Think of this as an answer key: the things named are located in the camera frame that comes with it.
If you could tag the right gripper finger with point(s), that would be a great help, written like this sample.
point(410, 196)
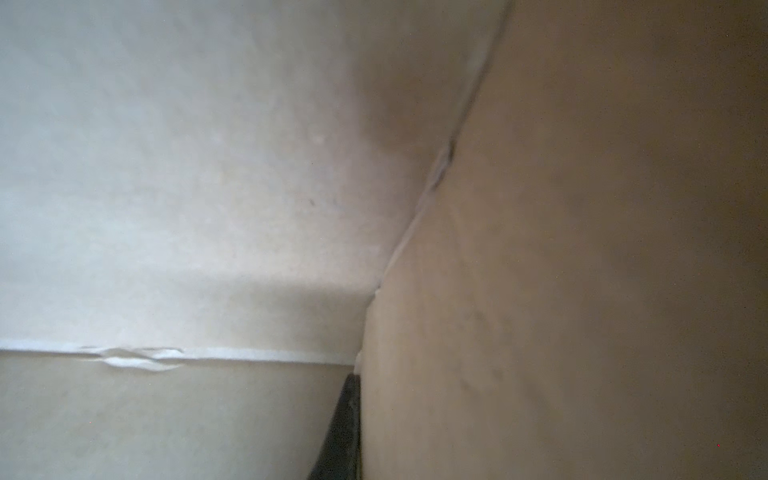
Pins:
point(339, 456)

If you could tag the brown cardboard box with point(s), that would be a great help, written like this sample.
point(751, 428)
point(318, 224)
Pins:
point(537, 231)

